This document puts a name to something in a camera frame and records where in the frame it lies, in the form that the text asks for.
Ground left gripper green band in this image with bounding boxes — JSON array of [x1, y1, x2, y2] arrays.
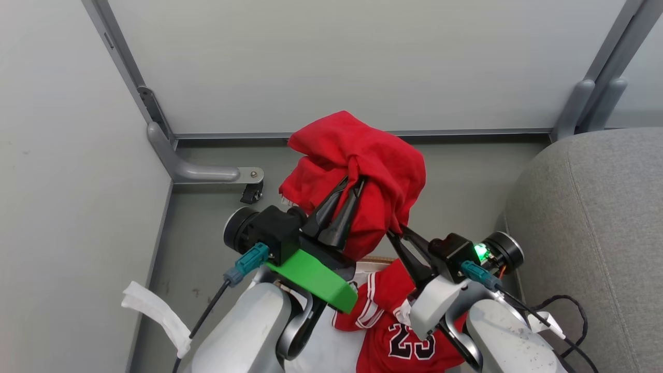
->
[[266, 176, 367, 314]]

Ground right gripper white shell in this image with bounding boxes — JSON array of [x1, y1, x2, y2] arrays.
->
[[386, 225, 469, 341]]

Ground red cloth garment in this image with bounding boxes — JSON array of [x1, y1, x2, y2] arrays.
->
[[279, 110, 427, 262]]

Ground red basketball jersey number 23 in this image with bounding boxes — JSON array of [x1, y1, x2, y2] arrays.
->
[[331, 259, 468, 373]]

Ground black caster wheel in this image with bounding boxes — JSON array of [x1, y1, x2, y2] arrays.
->
[[240, 181, 264, 205]]

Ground white garment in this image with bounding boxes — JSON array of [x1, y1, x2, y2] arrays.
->
[[284, 259, 390, 373]]

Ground grey curved partition foot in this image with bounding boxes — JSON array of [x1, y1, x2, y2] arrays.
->
[[550, 79, 596, 142], [585, 77, 628, 133], [147, 122, 265, 184]]

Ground grey fabric sofa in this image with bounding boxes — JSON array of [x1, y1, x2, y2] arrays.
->
[[504, 127, 663, 373]]

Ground right arm black cable teal plug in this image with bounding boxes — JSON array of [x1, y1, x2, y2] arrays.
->
[[460, 260, 600, 373]]

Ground arm black cable teal plug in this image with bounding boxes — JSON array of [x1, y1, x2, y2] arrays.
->
[[172, 242, 271, 373], [460, 260, 600, 373]]

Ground left arm black cable teal plug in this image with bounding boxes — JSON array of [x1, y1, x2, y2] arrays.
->
[[172, 242, 271, 373]]

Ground white fabric strap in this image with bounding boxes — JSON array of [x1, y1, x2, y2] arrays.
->
[[121, 281, 193, 359], [527, 310, 566, 340]]

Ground black looped cable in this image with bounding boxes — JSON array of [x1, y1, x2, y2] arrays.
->
[[528, 295, 589, 359]]

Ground grey partition corner post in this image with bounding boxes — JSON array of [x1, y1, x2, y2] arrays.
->
[[82, 0, 177, 141]]

